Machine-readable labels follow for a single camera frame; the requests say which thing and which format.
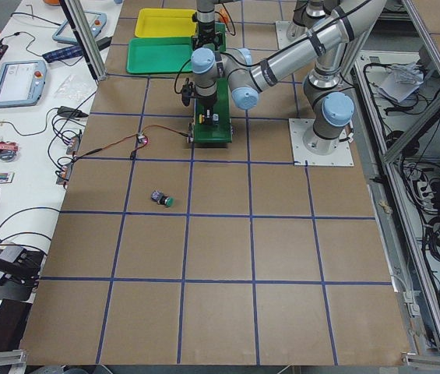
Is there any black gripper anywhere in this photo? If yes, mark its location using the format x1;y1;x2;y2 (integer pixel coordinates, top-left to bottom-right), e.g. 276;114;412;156
196;93;217;125
192;23;224;51

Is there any red black wire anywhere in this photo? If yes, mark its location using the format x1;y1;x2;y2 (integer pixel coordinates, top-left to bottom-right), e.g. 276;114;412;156
73;124;192;161

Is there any near blue teach pendant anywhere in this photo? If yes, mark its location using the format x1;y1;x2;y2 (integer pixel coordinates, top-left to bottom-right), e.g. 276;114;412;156
0;60;48;108

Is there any aluminium frame post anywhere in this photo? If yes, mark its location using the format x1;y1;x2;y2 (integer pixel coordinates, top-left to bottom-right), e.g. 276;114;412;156
59;0;107;82

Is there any blue plaid pouch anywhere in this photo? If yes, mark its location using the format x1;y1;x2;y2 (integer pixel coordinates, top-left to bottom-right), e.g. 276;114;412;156
42;45;83;63

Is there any yellow plastic tray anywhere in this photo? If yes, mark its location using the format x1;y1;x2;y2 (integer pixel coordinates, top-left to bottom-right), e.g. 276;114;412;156
134;8;196;38

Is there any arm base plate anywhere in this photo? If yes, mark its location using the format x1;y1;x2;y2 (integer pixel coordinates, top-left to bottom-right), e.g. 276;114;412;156
276;21;304;41
289;118;354;168

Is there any blue teach pendant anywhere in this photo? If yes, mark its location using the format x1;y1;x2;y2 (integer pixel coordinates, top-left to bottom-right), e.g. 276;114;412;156
0;60;48;108
51;11;108;44

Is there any small red-lit circuit board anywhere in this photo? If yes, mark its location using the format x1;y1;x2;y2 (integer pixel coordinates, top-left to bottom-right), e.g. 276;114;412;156
136;132;149;148

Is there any green conveyor belt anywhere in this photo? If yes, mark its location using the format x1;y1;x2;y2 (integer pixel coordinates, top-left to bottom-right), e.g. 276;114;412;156
181;21;232;144

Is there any plain orange cylinder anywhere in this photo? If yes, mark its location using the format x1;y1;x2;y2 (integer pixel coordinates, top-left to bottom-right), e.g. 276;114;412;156
218;9;230;24

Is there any green push button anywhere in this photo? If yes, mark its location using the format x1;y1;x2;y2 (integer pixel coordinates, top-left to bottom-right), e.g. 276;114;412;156
150;190;174;207

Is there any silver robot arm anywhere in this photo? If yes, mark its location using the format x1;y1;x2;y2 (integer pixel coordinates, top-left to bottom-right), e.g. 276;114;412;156
185;1;385;129
192;0;326;51

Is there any green plastic tray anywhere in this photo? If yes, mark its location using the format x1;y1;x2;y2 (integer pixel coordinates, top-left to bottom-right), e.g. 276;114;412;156
126;37;192;74

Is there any far blue teach pendant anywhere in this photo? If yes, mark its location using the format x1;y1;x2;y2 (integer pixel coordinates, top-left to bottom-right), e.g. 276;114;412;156
51;11;108;44

